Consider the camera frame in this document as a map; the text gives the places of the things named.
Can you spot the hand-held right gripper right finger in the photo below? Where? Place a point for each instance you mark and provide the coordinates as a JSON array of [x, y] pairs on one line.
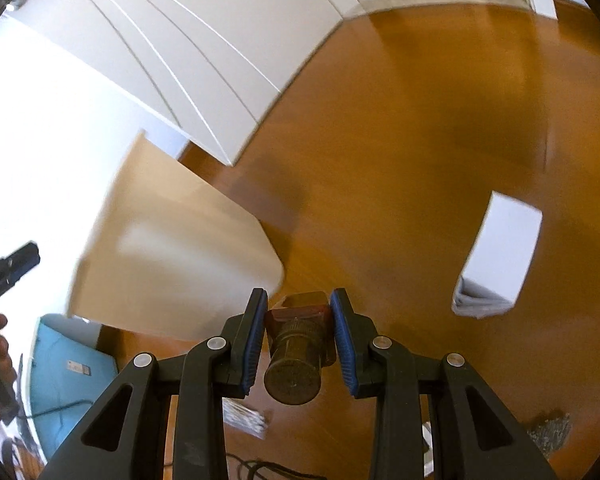
[[342, 345]]

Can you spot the teal storage box white lid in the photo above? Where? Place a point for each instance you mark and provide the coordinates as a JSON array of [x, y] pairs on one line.
[[60, 375]]

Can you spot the dark red bottle brown cap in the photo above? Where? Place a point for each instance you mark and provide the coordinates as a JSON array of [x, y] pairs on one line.
[[292, 355]]

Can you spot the cotton swab packet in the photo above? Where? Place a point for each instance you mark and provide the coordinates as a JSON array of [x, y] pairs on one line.
[[245, 417]]

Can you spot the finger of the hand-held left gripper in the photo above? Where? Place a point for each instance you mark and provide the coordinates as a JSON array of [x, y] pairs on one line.
[[22, 256]]

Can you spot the person's left hand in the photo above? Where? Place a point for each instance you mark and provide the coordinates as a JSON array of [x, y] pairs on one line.
[[8, 362]]

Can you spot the cream plastic wastebasket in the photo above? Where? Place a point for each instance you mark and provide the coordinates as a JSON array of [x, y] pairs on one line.
[[180, 250]]

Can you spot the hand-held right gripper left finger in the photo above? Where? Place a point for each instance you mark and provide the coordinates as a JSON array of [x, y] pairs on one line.
[[256, 345]]

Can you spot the small white box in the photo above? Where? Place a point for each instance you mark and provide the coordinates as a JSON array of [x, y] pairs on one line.
[[505, 245]]

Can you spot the white door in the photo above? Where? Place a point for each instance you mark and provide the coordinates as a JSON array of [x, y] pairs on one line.
[[205, 35]]

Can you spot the white crumpled wrapper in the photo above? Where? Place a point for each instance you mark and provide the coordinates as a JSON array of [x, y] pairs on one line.
[[426, 435]]

